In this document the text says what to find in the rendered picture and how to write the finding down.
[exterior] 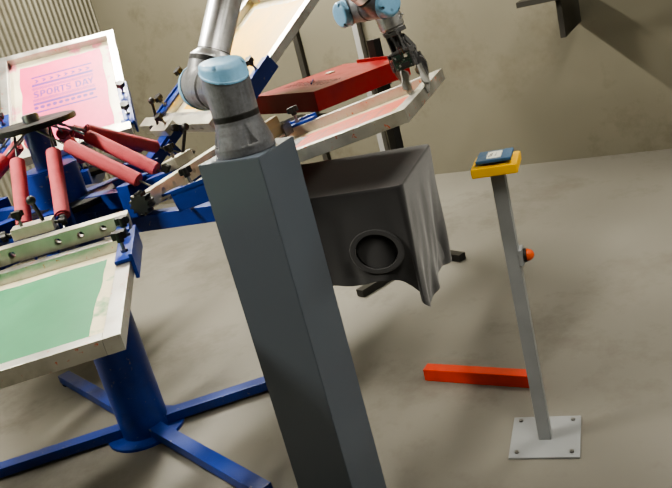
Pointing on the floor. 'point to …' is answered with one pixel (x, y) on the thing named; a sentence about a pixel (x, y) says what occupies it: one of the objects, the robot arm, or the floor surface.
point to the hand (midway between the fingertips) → (420, 91)
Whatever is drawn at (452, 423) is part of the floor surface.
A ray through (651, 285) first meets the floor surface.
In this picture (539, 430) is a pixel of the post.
